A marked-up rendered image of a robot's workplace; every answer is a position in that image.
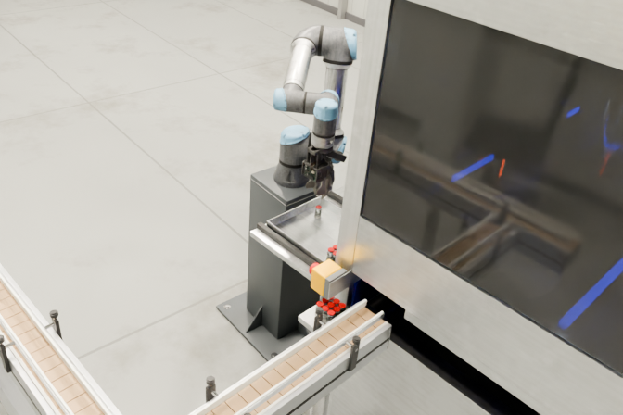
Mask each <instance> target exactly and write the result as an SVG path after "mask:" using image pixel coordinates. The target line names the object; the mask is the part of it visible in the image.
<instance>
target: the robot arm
mask: <svg viewBox="0 0 623 415"><path fill-rule="evenodd" d="M290 52H291V57H290V60H289V64H288V68H287V71H286V77H285V81H284V85H283V88H277V89H275V90H274V94H273V108H274V109H275V110H279V111H284V112H294V113H301V114H309V115H314V116H313V126H312V132H310V129H309V128H308V127H305V126H303V125H293V126H289V127H287V128H285V129H283V130H282V132H281V137H280V150H279V162H278V164H277V167H276V170H275V171H274V175H273V178H274V181H275V182H276V183H278V184H279V185H281V186H284V187H287V188H300V187H303V186H305V185H306V188H313V191H314V193H315V195H322V199H324V198H325V197H326V196H327V194H328V193H329V191H330V189H331V188H332V186H333V183H334V181H335V172H334V165H333V164H338V163H340V162H345V160H346V158H347V156H345V155H343V154H344V150H345V146H346V142H347V136H344V131H343V130H342V129H341V122H342V115H343V107H344V99H345V91H346V83H347V76H348V68H349V67H350V66H352V63H353V61H355V60H357V32H356V31H355V30H353V29H349V28H346V27H344V28H342V27H334V26H325V25H318V24H317V25H311V26H309V27H307V28H305V29H303V30H302V31H300V32H299V33H298V34H297V35H296V36H295V37H294V39H293V41H292V43H291V46H290ZM314 56H318V57H323V62H324V64H325V65H326V68H325V76H324V90H323V91H322V92H320V93H313V92H304V90H305V85H306V81H307V77H308V73H309V68H310V64H311V60H312V58H313V57H314ZM325 177H326V178H325ZM320 182H321V183H320ZM320 184H321V186H320Z"/></svg>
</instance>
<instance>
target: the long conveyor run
mask: <svg viewBox="0 0 623 415"><path fill-rule="evenodd" d="M49 315H50V318H51V319H52V323H50V324H49V323H48V322H47V321H46V319H45V318H44V317H43V315H42V314H41V313H40V312H39V310H38V309H37V308H36V307H35V305H34V304H33V303H32V302H31V300H30V299H29V298H28V297H27V296H26V295H25V294H24V292H23V291H22V290H21V289H20V287H19V286H18V285H17V283H16V282H15V281H14V280H13V278H12V277H11V276H10V275H9V274H8V272H7V271H6V270H5V268H4V267H3V266H2V265H1V263H0V362H1V363H2V365H3V366H4V369H5V370H6V372H7V373H8V374H9V376H10V377H11V378H12V380H13V381H14V383H15V384H16V386H17V387H18V389H19V390H20V392H21V393H22V394H23V396H24V397H25V399H26V400H27V402H28V403H29V404H30V406H31V407H32V409H33V411H34V412H35V414H36V415H122V414H121V413H120V412H119V410H118V409H117V408H116V407H115V405H114V404H113V403H112V402H111V400H110V399H109V398H108V396H107V395H106V394H105V393H104V391H103V390H102V389H101V388H100V386H99V385H98V384H97V383H96V381H95V380H94V379H93V378H92V376H91V375H90V374H89V373H88V371H87V370H86V369H85V368H84V366H83V365H82V364H81V362H80V361H79V360H78V359H77V358H76V357H75V356H74V355H73V353H72V352H71V351H70V349H69V348H68V347H67V346H66V344H65V343H64V342H63V341H62V335H61V331H60V326H59V321H58V319H57V317H58V311H57V310H55V309H54V310H51V311H50V313H49ZM52 327H53V328H54V329H53V328H52Z"/></svg>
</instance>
